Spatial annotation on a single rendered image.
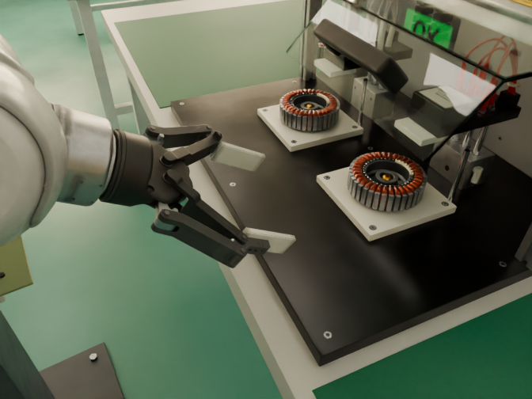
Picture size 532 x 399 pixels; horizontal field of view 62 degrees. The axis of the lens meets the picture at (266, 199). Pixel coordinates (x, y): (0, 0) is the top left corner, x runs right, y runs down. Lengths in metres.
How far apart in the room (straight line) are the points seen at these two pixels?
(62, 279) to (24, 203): 1.50
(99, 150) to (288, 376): 0.30
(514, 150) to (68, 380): 1.24
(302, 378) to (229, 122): 0.52
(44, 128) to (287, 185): 0.51
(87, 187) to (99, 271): 1.28
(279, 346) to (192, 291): 1.04
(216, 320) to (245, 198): 0.85
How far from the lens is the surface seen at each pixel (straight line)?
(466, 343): 0.58
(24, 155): 0.22
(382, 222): 0.64
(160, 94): 1.05
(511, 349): 0.60
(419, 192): 0.66
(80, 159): 0.42
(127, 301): 1.58
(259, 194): 0.68
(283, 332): 0.54
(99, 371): 1.44
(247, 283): 0.59
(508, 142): 0.85
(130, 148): 0.45
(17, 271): 0.68
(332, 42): 0.43
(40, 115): 0.24
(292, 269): 0.57
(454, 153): 0.75
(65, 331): 1.58
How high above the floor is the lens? 1.20
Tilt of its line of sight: 39 degrees down
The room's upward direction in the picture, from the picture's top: straight up
